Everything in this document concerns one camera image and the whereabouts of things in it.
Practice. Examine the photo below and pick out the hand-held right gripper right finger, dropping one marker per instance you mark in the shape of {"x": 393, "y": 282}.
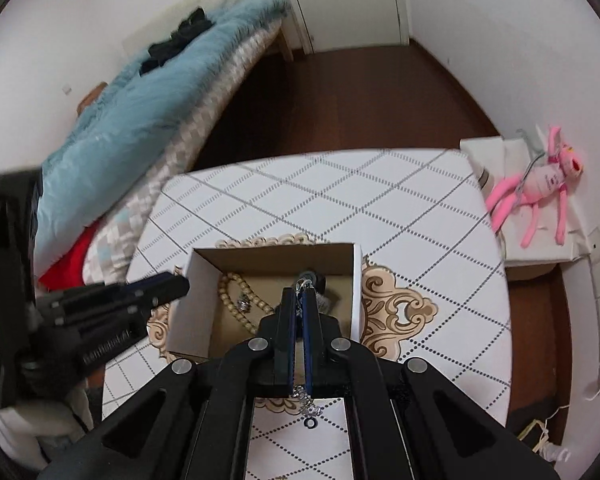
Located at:
{"x": 308, "y": 330}

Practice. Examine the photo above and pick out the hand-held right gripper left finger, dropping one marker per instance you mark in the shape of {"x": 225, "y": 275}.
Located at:
{"x": 290, "y": 320}

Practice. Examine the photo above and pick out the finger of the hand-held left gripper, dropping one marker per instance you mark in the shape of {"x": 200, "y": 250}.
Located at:
{"x": 167, "y": 286}
{"x": 125, "y": 312}

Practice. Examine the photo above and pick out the white cardboard box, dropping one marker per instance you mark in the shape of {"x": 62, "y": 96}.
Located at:
{"x": 200, "y": 310}

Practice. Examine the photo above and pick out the dark round jewelry piece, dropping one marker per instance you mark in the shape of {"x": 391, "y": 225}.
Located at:
{"x": 325, "y": 287}

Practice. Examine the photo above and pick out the small silver charm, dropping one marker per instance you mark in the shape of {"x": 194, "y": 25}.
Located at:
{"x": 243, "y": 303}

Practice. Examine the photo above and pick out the red cloth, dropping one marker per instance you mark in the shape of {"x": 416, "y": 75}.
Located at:
{"x": 72, "y": 260}

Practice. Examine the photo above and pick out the white diamond pattern tablecloth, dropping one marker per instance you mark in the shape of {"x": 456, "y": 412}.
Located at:
{"x": 330, "y": 195}

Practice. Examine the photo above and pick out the white cloth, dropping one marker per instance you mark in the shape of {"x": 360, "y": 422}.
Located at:
{"x": 20, "y": 430}

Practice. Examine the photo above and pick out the blue fluffy blanket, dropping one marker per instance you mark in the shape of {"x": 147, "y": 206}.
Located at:
{"x": 145, "y": 110}

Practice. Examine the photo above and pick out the brown pillow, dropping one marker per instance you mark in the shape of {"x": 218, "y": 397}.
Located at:
{"x": 91, "y": 97}

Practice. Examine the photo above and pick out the grey checkered quilt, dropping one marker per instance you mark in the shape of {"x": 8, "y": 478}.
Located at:
{"x": 215, "y": 95}

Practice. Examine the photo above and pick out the black clothing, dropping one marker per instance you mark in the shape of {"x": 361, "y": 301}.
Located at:
{"x": 177, "y": 40}

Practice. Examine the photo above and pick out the pink plush toy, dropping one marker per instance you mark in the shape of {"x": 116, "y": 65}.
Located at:
{"x": 545, "y": 180}

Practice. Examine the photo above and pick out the cream fluffy blanket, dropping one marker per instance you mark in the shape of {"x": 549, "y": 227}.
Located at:
{"x": 200, "y": 0}

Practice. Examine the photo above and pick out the white door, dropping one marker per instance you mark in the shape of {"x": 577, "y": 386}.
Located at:
{"x": 345, "y": 0}

